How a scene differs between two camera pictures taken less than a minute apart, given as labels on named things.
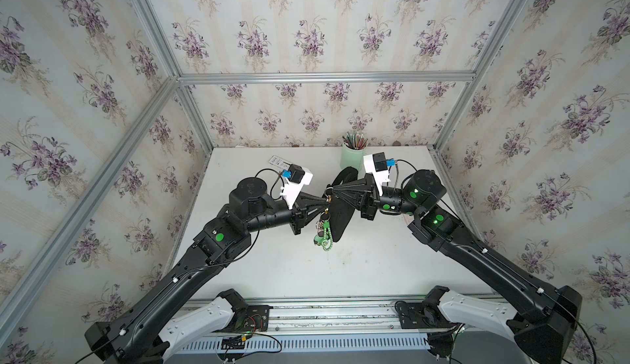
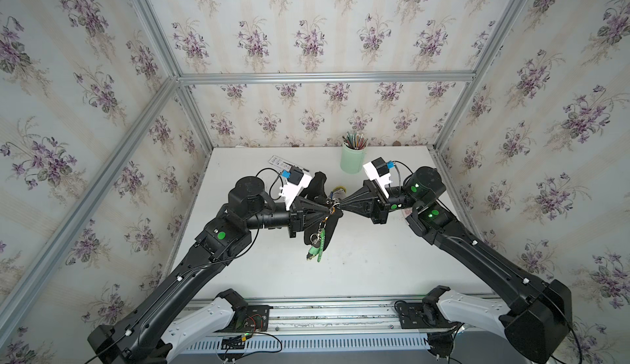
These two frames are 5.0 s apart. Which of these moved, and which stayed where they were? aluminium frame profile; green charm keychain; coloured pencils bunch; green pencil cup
Moved: green charm keychain
Stayed: coloured pencils bunch; aluminium frame profile; green pencil cup
